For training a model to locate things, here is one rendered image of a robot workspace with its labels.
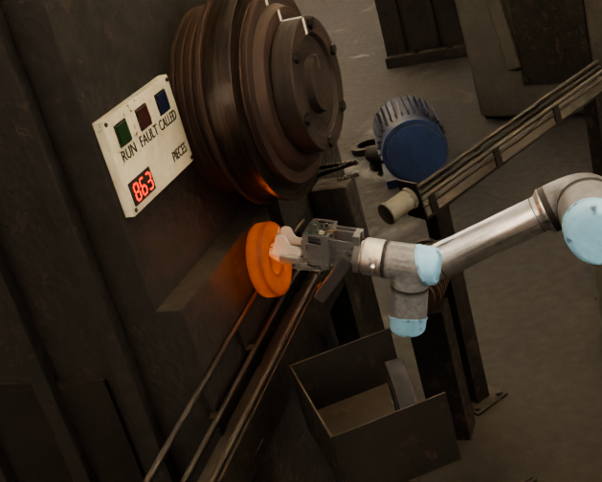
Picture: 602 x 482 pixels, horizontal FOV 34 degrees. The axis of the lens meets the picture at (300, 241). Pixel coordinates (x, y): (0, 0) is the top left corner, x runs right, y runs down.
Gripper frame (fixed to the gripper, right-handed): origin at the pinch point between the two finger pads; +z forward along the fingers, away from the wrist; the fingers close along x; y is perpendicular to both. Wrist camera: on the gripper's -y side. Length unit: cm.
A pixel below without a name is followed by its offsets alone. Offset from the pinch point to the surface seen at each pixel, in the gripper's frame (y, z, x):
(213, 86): 34.5, 9.6, 0.0
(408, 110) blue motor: -60, 20, -231
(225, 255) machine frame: 1.2, 6.8, 6.3
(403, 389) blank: -1, -36, 35
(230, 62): 39.3, 6.4, -0.9
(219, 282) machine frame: -1.6, 5.9, 11.9
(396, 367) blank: -0.3, -34.1, 30.9
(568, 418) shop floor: -71, -64, -54
